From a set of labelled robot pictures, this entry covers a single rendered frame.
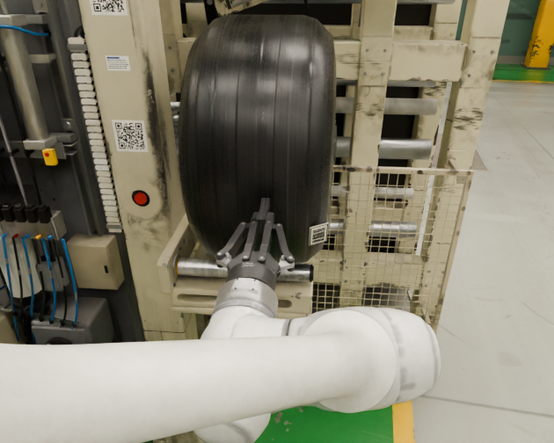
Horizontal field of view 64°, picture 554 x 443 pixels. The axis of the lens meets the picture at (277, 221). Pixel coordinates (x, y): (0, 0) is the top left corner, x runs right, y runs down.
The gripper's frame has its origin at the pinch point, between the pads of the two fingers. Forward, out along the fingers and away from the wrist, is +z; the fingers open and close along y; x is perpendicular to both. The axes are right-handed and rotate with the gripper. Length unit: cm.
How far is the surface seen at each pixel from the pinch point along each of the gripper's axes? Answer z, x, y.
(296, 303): 9.3, 33.6, -6.0
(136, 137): 24.5, -2.4, 32.2
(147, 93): 26.0, -12.4, 28.3
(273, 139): 7.2, -11.7, -1.2
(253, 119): 9.0, -14.7, 2.5
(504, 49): 890, 218, -380
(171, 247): 16.3, 23.5, 26.0
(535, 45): 837, 194, -413
